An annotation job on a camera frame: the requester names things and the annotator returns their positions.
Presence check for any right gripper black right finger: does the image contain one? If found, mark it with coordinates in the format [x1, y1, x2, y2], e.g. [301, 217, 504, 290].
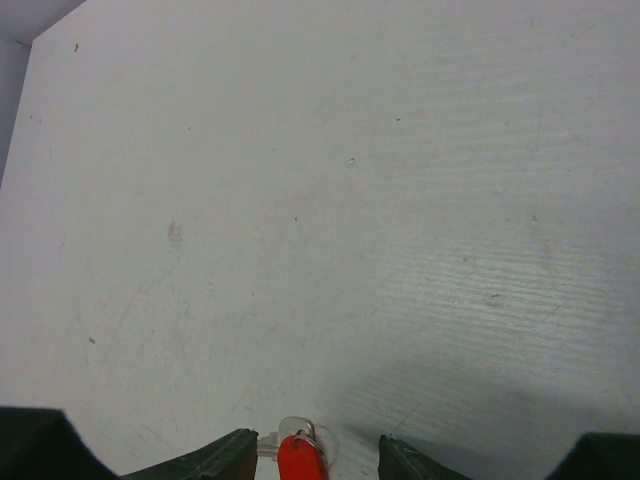
[378, 432, 639, 479]

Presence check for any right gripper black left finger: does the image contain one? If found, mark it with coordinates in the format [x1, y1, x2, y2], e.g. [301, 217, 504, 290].
[1, 407, 258, 479]

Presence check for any small key red cap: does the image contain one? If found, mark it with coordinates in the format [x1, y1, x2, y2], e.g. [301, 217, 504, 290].
[257, 416, 339, 480]

